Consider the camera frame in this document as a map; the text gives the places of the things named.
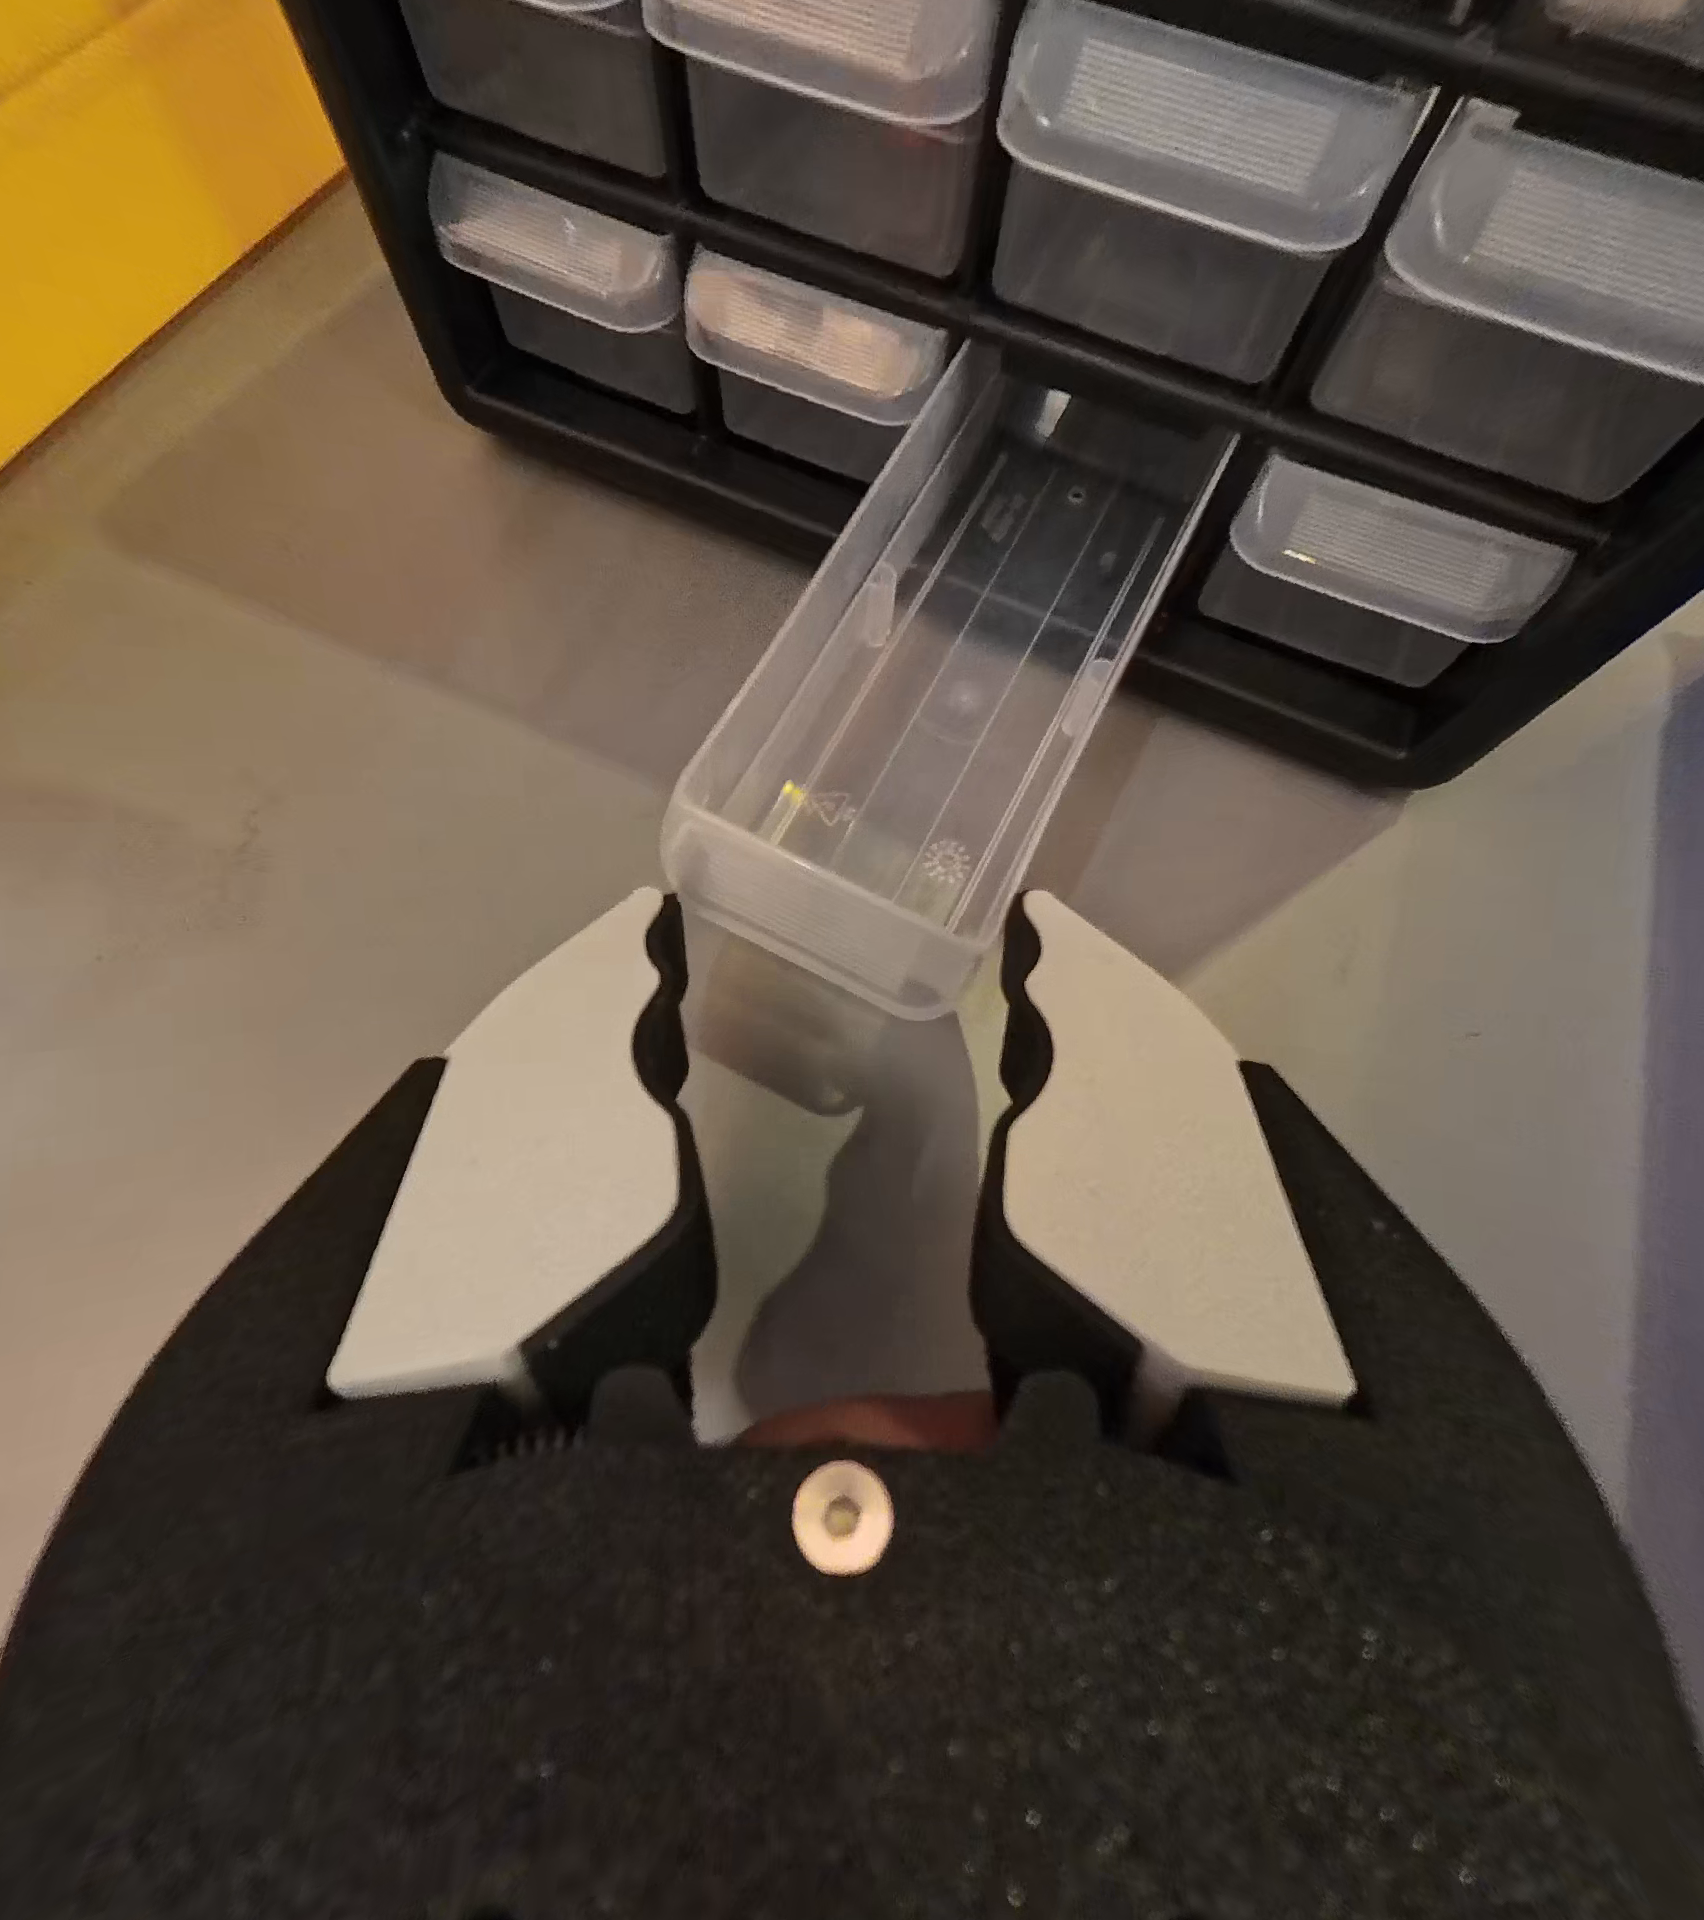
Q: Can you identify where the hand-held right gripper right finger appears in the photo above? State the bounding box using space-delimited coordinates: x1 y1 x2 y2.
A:
969 889 1361 1417

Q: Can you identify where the black drawer cabinet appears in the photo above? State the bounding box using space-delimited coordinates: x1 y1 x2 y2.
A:
275 0 1704 792

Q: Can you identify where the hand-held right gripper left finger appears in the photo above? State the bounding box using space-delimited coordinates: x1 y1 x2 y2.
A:
325 885 722 1411

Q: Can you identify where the array of clear drawers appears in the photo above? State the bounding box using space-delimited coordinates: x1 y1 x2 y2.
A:
394 0 1704 692

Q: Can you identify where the yellow plastic bin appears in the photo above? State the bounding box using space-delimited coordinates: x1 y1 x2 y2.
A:
0 0 348 573

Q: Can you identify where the clear plastic drawer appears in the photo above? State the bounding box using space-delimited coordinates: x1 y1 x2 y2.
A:
661 342 1242 1117

